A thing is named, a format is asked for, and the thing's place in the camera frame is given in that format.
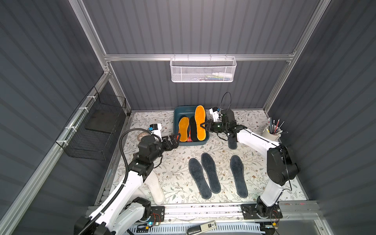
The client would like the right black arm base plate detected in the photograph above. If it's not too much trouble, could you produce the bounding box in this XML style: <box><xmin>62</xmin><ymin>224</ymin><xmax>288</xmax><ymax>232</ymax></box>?
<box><xmin>240</xmin><ymin>203</ymin><xmax>283</xmax><ymax>221</ymax></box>

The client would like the teal plastic storage box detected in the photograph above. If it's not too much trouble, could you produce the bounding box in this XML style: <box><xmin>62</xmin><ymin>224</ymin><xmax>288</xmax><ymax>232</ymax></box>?
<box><xmin>173</xmin><ymin>105</ymin><xmax>210</xmax><ymax>146</ymax></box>

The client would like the black insole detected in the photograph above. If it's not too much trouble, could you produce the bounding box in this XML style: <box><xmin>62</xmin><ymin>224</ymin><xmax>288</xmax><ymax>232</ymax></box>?
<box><xmin>190</xmin><ymin>117</ymin><xmax>198</xmax><ymax>142</ymax></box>

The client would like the white pen cup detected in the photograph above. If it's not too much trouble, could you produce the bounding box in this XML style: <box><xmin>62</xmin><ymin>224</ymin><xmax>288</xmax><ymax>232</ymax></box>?
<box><xmin>261</xmin><ymin>117</ymin><xmax>287</xmax><ymax>141</ymax></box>

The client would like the white wire mesh basket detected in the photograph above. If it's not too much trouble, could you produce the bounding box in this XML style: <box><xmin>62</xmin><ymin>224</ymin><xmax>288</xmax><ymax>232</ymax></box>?
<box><xmin>169</xmin><ymin>55</ymin><xmax>237</xmax><ymax>83</ymax></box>

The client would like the yellow fleece insole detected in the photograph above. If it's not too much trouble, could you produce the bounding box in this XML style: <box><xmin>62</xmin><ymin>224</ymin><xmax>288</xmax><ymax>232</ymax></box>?
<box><xmin>178</xmin><ymin>117</ymin><xmax>190</xmax><ymax>142</ymax></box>
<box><xmin>194</xmin><ymin>105</ymin><xmax>206</xmax><ymax>141</ymax></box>

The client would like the white insole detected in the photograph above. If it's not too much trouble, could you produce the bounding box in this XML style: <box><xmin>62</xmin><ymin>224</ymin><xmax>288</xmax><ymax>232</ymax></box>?
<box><xmin>144</xmin><ymin>171</ymin><xmax>165</xmax><ymax>205</ymax></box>

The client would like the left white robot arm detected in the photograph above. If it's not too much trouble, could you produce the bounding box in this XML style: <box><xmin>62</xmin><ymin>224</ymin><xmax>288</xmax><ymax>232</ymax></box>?
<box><xmin>73</xmin><ymin>131</ymin><xmax>181</xmax><ymax>235</ymax></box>

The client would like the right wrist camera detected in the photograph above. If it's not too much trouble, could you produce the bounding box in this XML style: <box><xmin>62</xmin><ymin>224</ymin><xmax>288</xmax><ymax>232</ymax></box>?
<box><xmin>209</xmin><ymin>107</ymin><xmax>221</xmax><ymax>122</ymax></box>

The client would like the dark grey fleece insole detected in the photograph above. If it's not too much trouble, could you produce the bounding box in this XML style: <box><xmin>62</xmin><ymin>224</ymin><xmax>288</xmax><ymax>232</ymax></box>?
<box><xmin>230</xmin><ymin>155</ymin><xmax>248</xmax><ymax>198</ymax></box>
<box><xmin>189</xmin><ymin>158</ymin><xmax>212</xmax><ymax>200</ymax></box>
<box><xmin>201</xmin><ymin>153</ymin><xmax>221</xmax><ymax>194</ymax></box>
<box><xmin>228</xmin><ymin>136</ymin><xmax>238</xmax><ymax>150</ymax></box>

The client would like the patterned tape roll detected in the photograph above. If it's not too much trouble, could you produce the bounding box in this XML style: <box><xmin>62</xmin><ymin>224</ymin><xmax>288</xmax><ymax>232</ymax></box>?
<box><xmin>137</xmin><ymin>132</ymin><xmax>150</xmax><ymax>142</ymax></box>

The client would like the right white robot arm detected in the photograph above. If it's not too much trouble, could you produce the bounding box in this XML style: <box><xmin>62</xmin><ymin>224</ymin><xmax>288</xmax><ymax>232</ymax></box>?
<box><xmin>194</xmin><ymin>107</ymin><xmax>300</xmax><ymax>210</ymax></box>

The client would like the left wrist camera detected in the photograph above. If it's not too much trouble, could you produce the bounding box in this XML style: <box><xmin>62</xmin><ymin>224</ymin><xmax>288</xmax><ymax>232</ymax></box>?
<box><xmin>148</xmin><ymin>123</ymin><xmax>162</xmax><ymax>138</ymax></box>

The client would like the white tube in basket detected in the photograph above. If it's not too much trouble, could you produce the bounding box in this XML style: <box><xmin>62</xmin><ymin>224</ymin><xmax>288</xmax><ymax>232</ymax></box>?
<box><xmin>212</xmin><ymin>72</ymin><xmax>233</xmax><ymax>80</ymax></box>

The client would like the black wire mesh basket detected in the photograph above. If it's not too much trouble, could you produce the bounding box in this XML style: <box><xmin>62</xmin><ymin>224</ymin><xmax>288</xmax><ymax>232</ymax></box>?
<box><xmin>56</xmin><ymin>90</ymin><xmax>127</xmax><ymax>161</ymax></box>

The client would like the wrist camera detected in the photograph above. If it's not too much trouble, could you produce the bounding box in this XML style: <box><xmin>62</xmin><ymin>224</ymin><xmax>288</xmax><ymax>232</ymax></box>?
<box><xmin>148</xmin><ymin>123</ymin><xmax>162</xmax><ymax>138</ymax></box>
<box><xmin>209</xmin><ymin>107</ymin><xmax>221</xmax><ymax>122</ymax></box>

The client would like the grey handheld device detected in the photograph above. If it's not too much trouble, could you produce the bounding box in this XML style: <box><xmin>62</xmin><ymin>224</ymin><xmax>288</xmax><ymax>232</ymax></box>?
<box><xmin>186</xmin><ymin>221</ymin><xmax>217</xmax><ymax>235</ymax></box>

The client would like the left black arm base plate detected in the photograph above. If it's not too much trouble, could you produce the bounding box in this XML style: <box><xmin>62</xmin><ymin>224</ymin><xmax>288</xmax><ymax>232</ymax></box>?
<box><xmin>145</xmin><ymin>206</ymin><xmax>165</xmax><ymax>223</ymax></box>

